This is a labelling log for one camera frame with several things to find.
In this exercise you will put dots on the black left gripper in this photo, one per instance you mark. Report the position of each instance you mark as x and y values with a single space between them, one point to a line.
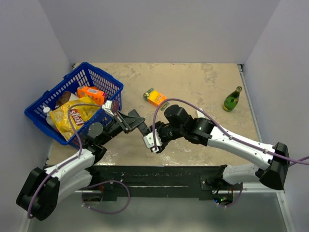
129 123

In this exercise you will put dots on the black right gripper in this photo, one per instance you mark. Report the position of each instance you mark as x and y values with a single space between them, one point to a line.
159 124

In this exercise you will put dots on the black remote control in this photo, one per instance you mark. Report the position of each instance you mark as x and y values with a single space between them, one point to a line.
144 129

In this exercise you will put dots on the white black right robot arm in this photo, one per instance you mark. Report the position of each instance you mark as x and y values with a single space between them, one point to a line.
268 163

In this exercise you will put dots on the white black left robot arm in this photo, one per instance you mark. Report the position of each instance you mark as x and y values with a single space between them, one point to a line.
45 188

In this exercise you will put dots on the white remote control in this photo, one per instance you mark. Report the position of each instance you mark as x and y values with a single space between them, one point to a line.
200 113

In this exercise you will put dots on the orange yellow battery pack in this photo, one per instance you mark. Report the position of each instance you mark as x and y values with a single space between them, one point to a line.
155 98

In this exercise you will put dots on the orange carton box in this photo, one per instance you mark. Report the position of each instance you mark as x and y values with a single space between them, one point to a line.
98 96

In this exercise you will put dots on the yellow chips bag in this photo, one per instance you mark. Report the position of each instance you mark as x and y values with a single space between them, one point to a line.
79 111

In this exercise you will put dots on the blue plastic basket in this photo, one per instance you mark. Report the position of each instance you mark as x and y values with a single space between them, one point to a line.
83 75

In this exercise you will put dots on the brown white package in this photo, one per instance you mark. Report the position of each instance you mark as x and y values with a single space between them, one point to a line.
67 96

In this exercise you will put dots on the green glass bottle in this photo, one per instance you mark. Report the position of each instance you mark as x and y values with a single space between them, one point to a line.
232 100

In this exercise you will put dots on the white plastic bottle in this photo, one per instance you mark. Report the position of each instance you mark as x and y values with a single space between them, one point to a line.
47 110

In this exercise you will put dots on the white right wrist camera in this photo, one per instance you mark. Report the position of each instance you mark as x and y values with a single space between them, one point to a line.
153 141

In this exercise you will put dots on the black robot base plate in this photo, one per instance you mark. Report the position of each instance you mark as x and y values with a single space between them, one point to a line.
202 182

